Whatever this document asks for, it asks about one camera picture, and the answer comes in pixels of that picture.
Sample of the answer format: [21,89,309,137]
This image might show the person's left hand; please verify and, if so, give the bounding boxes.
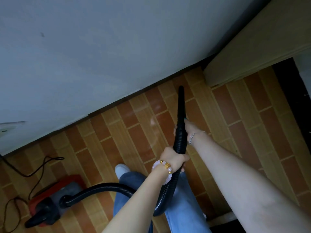
[159,146,190,173]

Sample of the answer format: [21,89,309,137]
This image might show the person's right hand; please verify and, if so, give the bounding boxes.
[173,117,207,146]

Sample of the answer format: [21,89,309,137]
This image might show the black vacuum hose with nozzle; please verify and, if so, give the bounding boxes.
[59,85,189,217]

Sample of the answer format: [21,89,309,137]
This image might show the person's left forearm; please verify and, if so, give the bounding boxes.
[102,167,176,233]

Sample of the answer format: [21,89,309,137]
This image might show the person's right forearm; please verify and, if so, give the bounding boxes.
[189,132,311,233]

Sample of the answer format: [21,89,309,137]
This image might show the blue jeans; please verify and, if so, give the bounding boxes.
[113,171,212,233]

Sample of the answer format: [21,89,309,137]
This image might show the white shoe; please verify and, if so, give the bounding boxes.
[115,164,132,181]

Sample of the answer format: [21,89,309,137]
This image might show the beige wooden cabinet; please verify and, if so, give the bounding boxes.
[203,0,311,87]

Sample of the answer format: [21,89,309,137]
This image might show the red vacuum cleaner body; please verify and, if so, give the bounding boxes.
[24,174,84,228]

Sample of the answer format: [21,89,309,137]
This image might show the pink bead bracelet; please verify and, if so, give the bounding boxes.
[152,160,173,186]

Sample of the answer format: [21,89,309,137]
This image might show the black power cord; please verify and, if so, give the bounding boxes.
[0,153,65,233]

